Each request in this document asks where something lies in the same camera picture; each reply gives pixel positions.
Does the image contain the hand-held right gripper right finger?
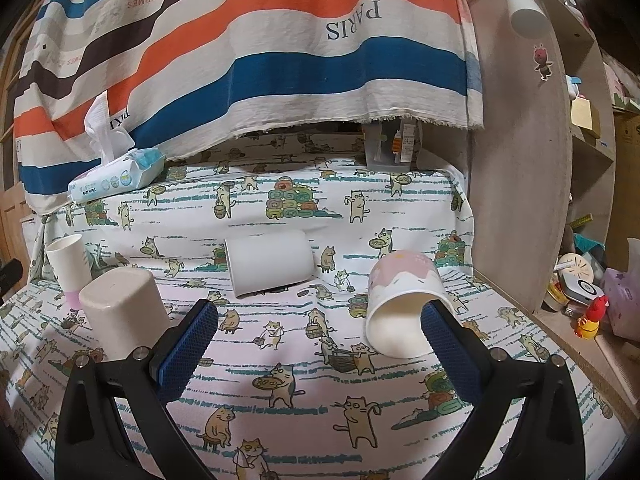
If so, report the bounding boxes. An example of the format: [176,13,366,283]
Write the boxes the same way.
[421,301,586,480]

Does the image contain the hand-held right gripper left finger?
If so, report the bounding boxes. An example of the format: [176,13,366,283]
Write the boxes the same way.
[54,298,220,480]

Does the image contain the pink patterned paper cup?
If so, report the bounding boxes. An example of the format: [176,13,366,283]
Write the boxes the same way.
[366,252,454,359]

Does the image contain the beige plastic cup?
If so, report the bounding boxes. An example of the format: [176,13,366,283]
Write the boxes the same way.
[79,267,172,362]

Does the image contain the plain white paper cup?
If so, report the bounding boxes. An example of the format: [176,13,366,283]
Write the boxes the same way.
[223,230,314,298]

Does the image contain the white cup with pink base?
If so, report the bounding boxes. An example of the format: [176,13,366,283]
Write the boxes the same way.
[46,234,97,310]

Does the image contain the cat print tablecloth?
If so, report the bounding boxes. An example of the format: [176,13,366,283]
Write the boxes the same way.
[0,130,632,480]

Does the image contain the red and yellow toy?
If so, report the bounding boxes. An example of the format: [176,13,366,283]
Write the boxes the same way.
[575,296,611,339]

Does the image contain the round white device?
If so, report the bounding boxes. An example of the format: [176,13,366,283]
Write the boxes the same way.
[554,253,601,306]

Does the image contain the pink tissue box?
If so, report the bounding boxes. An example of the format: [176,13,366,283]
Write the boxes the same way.
[600,237,640,343]

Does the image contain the baby wipes pack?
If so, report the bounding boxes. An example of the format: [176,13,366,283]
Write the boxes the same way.
[67,92,166,205]

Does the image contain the wooden shelf unit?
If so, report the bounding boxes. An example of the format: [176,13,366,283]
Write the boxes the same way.
[462,0,640,426]

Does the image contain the clear plastic container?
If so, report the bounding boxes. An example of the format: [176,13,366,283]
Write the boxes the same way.
[361,116,425,173]

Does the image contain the cartoon sticker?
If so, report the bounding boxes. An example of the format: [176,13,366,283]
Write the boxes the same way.
[532,43,555,82]

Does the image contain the striped cloth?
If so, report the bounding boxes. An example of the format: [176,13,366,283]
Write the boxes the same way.
[12,0,486,213]

